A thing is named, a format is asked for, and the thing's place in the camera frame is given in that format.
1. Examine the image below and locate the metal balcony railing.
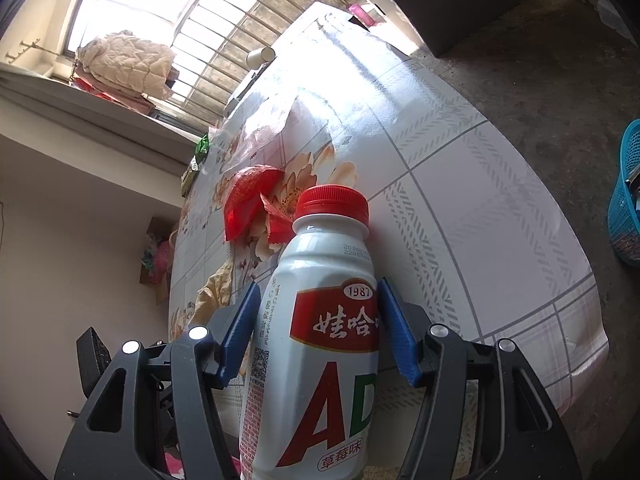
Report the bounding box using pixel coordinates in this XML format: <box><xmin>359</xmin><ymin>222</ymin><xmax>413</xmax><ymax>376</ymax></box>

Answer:
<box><xmin>150</xmin><ymin>0</ymin><xmax>361</xmax><ymax>128</ymax></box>

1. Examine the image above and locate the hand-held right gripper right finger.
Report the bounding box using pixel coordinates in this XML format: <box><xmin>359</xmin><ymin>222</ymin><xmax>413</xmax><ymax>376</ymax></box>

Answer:
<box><xmin>376</xmin><ymin>276</ymin><xmax>583</xmax><ymax>480</ymax></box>

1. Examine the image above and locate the floral tablecloth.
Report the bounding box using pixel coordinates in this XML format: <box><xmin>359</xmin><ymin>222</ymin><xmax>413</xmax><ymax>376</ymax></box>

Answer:
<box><xmin>167</xmin><ymin>2</ymin><xmax>610</xmax><ymax>480</ymax></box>

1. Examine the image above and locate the red plastic bag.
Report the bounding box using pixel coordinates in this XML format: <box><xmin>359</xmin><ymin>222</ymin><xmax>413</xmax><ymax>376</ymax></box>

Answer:
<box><xmin>223</xmin><ymin>165</ymin><xmax>296</xmax><ymax>253</ymax></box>

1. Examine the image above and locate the pink drinking bottle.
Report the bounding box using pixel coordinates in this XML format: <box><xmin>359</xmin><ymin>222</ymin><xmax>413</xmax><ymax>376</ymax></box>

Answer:
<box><xmin>349</xmin><ymin>2</ymin><xmax>386</xmax><ymax>28</ymax></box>

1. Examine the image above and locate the blue plastic wastebasket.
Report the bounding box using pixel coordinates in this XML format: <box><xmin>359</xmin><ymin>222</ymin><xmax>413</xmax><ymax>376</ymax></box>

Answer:
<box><xmin>606</xmin><ymin>119</ymin><xmax>640</xmax><ymax>265</ymax></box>

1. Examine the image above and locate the clear plastic bag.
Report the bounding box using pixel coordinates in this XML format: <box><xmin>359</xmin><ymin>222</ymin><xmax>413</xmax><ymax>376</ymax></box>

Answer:
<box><xmin>220</xmin><ymin>95</ymin><xmax>301</xmax><ymax>171</ymax></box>

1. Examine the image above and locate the white paper cup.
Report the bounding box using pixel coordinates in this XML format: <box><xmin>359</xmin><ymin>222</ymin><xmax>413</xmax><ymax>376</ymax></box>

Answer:
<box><xmin>246</xmin><ymin>46</ymin><xmax>277</xmax><ymax>68</ymax></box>

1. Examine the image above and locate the white bottle with red cap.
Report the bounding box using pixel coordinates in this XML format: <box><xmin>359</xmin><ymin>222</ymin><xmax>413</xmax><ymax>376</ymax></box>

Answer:
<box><xmin>239</xmin><ymin>185</ymin><xmax>380</xmax><ymax>480</ymax></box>

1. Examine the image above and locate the beige quilted jacket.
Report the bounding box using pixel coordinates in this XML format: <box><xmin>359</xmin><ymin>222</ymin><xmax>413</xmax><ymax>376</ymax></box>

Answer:
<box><xmin>75</xmin><ymin>31</ymin><xmax>176</xmax><ymax>103</ymax></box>

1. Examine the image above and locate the dark grey cabinet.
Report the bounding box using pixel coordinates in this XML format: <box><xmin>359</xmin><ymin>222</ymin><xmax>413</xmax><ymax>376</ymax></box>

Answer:
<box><xmin>372</xmin><ymin>0</ymin><xmax>531</xmax><ymax>58</ymax></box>

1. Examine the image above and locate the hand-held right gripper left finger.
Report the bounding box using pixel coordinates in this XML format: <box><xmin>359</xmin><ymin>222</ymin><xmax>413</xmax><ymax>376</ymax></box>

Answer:
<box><xmin>54</xmin><ymin>281</ymin><xmax>262</xmax><ymax>480</ymax></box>

